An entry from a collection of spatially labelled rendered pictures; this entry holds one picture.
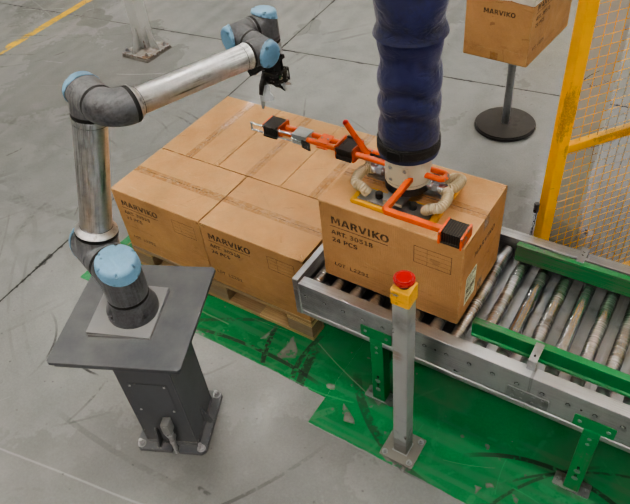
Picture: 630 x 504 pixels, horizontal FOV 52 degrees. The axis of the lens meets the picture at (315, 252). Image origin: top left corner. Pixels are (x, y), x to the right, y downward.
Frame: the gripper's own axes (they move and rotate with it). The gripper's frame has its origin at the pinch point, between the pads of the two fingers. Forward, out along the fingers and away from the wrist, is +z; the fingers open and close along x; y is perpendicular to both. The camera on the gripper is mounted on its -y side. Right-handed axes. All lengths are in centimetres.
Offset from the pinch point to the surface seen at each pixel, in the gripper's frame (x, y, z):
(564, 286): 20, 118, 67
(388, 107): -10, 56, -16
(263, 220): -1, -16, 68
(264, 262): -17, -6, 78
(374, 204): -13, 51, 25
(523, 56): 169, 47, 53
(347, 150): -3.5, 35.2, 11.2
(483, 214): 2, 88, 27
